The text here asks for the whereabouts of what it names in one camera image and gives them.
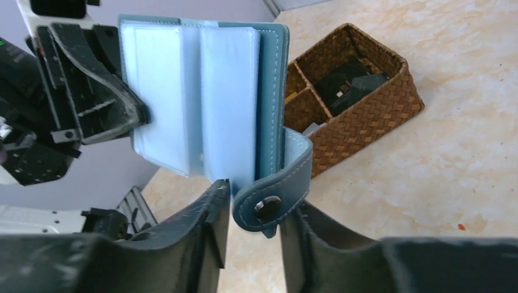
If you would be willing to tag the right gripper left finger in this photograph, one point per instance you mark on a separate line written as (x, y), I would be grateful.
(186, 252)

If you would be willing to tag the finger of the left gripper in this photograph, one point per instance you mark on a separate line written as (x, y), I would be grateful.
(104, 107)

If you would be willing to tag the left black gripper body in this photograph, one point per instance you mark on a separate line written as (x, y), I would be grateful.
(39, 134)

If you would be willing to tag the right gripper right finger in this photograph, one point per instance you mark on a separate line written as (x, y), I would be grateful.
(322, 255)

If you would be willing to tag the black object in basket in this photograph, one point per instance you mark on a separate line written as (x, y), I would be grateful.
(349, 83)

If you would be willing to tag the brown woven divided basket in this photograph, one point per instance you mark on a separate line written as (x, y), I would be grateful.
(337, 138)

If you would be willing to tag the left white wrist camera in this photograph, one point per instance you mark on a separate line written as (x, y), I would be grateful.
(37, 13)

